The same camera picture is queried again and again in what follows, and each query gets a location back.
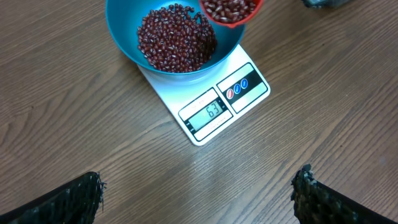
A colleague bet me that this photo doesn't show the red beans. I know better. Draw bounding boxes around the red beans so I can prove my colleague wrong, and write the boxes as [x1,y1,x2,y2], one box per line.
[137,3,218,73]

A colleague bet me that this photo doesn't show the clear plastic food container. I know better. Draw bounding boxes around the clear plastic food container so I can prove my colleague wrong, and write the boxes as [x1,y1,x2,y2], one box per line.
[302,0,351,9]

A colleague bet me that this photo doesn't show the blue metal bowl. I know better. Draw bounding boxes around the blue metal bowl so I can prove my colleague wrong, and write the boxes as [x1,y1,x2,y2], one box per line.
[105,0,245,75]

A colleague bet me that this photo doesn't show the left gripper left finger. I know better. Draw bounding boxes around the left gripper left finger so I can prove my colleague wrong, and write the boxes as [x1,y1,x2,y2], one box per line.
[1,172,106,224]

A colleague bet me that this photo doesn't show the red measuring scoop blue handle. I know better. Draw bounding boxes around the red measuring scoop blue handle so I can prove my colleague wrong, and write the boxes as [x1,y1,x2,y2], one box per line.
[198,0,264,28]

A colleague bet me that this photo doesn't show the white digital kitchen scale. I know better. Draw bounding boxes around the white digital kitchen scale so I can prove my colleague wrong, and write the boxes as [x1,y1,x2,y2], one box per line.
[140,45,271,146]

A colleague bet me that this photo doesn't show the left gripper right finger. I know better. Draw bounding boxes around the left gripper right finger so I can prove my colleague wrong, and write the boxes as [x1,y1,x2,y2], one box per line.
[290,164,397,224]

